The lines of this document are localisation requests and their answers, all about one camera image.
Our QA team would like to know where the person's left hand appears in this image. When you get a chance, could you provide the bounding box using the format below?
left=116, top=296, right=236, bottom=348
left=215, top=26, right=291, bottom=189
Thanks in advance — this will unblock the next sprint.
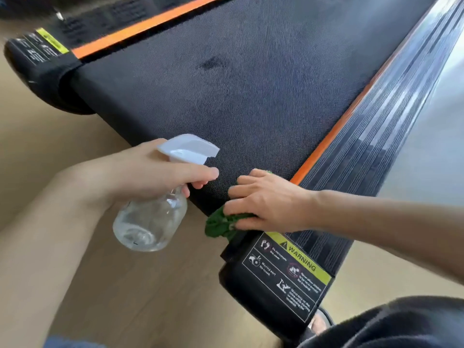
left=96, top=138, right=220, bottom=207

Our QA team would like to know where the person's right hand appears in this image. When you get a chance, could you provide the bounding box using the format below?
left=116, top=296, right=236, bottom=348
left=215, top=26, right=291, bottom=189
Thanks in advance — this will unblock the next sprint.
left=223, top=168, right=321, bottom=234

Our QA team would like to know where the clear spray bottle white trigger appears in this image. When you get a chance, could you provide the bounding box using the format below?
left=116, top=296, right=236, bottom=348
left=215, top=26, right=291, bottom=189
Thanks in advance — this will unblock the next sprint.
left=112, top=133, right=221, bottom=253

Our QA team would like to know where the green cloth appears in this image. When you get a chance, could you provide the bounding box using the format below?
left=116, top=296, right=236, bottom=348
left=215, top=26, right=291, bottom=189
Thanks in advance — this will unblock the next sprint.
left=204, top=170, right=273, bottom=242

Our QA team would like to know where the black orange-striped treadmill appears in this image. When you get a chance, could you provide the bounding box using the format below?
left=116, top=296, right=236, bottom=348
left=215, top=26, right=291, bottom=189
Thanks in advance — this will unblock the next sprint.
left=3, top=0, right=464, bottom=347

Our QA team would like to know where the person's right forearm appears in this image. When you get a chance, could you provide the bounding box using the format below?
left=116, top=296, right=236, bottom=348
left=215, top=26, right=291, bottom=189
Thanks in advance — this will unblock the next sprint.
left=313, top=190, right=464, bottom=285

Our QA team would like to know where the person's left forearm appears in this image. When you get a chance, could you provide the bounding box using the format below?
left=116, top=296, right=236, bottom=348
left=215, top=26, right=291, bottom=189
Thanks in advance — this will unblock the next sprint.
left=0, top=155, right=116, bottom=348

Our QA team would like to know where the person's right foot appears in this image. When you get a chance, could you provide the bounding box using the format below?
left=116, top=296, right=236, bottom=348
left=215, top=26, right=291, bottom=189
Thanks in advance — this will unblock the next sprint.
left=311, top=314, right=329, bottom=336

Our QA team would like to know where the black right slipper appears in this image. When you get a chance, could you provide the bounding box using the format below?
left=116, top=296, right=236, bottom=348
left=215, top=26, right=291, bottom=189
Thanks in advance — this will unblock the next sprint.
left=297, top=306, right=336, bottom=348

